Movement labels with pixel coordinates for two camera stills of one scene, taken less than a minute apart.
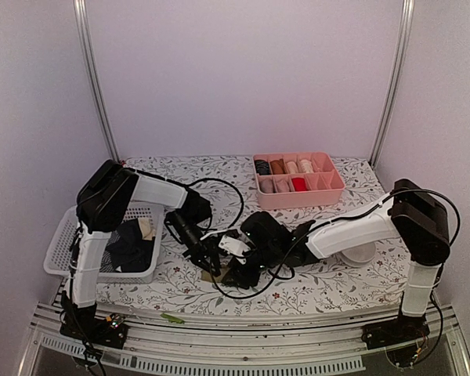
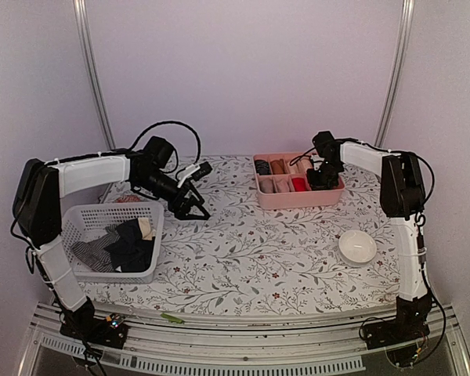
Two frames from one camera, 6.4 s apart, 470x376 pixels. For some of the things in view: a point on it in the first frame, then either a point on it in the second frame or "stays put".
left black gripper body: x=194 y=252 to x=175 y=204
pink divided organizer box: x=296 y=179 stays put
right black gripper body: x=252 y=278 to x=326 y=178
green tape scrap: x=171 y=319 stays put
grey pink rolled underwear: x=267 y=185 stays put
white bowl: x=358 y=257 stays put
